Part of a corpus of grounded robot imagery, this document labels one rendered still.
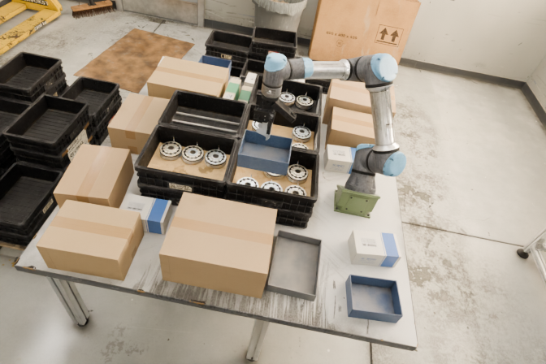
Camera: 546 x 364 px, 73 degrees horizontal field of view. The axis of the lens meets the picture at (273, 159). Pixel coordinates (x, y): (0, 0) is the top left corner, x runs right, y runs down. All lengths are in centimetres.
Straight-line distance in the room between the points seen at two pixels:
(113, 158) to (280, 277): 91
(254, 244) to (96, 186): 72
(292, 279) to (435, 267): 143
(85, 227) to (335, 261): 104
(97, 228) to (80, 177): 29
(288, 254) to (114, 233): 72
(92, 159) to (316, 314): 117
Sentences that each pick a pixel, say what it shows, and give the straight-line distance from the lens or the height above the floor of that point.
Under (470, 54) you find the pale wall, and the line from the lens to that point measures 504.
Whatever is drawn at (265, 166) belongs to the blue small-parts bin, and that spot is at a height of 109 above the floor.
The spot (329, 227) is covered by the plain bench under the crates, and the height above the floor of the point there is 70.
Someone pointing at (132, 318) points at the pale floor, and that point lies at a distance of 234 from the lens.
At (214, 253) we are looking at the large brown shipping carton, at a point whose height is 90.
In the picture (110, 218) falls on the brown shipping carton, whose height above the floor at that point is 86.
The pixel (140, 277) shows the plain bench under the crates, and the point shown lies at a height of 70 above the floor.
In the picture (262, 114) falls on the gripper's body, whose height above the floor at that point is 125.
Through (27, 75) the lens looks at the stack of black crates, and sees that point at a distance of 319.
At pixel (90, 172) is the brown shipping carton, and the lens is 180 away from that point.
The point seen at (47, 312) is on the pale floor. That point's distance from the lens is 247.
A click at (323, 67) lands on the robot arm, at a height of 134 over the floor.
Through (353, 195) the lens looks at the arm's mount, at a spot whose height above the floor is 84.
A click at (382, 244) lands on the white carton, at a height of 79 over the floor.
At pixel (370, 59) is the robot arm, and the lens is 165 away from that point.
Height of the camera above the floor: 213
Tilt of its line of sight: 44 degrees down
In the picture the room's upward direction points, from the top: 11 degrees clockwise
